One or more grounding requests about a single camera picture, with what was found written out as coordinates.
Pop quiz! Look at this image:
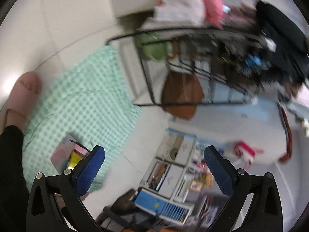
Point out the green checkered cloth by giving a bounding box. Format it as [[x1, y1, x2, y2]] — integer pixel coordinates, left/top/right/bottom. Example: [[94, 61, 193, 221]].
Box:
[[22, 45, 141, 191]]

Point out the grey drawer cabinet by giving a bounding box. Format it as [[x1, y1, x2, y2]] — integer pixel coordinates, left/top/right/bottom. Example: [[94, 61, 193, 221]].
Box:
[[139, 129, 215, 203]]

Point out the green plastic basin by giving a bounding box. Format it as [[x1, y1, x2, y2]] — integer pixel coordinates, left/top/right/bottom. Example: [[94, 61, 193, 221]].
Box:
[[135, 33, 170, 62]]

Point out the black metal rack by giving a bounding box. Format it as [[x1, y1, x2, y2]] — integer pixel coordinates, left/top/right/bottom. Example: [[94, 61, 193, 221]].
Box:
[[106, 27, 308, 107]]

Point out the yellow tape roll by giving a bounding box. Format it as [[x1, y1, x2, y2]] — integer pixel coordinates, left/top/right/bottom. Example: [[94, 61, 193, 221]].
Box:
[[67, 150, 84, 170]]

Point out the blue white air cooler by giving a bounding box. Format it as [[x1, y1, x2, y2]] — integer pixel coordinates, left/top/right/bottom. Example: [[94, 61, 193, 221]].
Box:
[[134, 189, 194, 226]]

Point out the pink storage box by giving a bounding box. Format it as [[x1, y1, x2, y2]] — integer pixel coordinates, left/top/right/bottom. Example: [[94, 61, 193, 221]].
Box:
[[50, 134, 90, 174]]

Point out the pink slipper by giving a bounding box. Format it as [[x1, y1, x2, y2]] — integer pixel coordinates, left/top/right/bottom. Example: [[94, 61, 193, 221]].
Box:
[[5, 72, 42, 129]]

